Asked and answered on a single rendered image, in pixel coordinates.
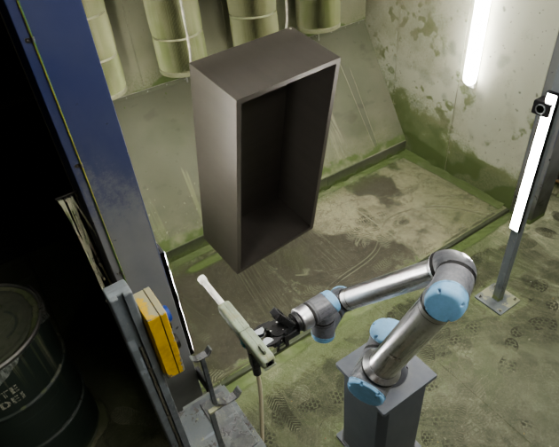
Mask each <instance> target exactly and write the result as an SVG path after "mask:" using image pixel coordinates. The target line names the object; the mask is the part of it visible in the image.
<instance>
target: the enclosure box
mask: <svg viewBox="0 0 559 447"><path fill-rule="evenodd" d="M290 28H292V29H290ZM340 62H341V57H339V56H338V55H336V54H335V53H333V52H331V51H330V50H329V49H327V48H325V47H324V46H322V45H321V44H319V43H317V42H315V41H314V40H312V39H310V37H308V36H307V35H304V34H303V33H301V32H300V31H298V30H296V29H295V28H293V27H288V28H285V29H283V30H280V31H278V32H275V33H272V34H269V35H266V36H263V37H260V38H257V39H255V40H253V41H250V42H247V43H243V44H240V45H238V46H235V47H232V48H230V49H227V50H225V51H220V52H218V53H215V54H212V55H210V56H207V57H205V58H202V59H197V60H195V61H193V62H190V63H189V67H190V78H191V89H192V100H193V120H194V130H195V141H196V152H197V162H198V173H199V184H200V195H201V214H202V225H203V236H204V239H205V240H206V241H207V242H208V243H209V244H210V245H211V246H212V247H213V248H214V249H215V250H216V251H217V252H218V253H219V254H220V256H221V257H222V258H223V259H224V260H225V261H226V262H227V263H228V264H229V265H230V266H231V267H232V269H233V270H234V271H235V272H236V273H237V274H239V273H241V272H243V271H244V270H245V269H247V268H249V267H250V266H252V265H254V264H255V263H257V262H259V261H261V260H262V259H264V258H265V257H266V256H268V255H270V254H272V253H273V252H275V251H277V250H278V249H280V248H281V247H284V246H285V245H286V244H288V243H289V242H291V241H292V240H294V239H296V238H298V237H300V236H301V235H303V234H304V233H306V232H307V231H309V230H311V229H312V228H313V224H314V218H315V213H316V207H317V202H318V196H319V187H320V181H321V176H322V170H323V164H324V159H325V153H326V148H327V138H328V132H329V127H330V122H331V116H332V111H333V105H334V99H335V89H336V84H337V78H338V73H339V67H340Z"/></svg>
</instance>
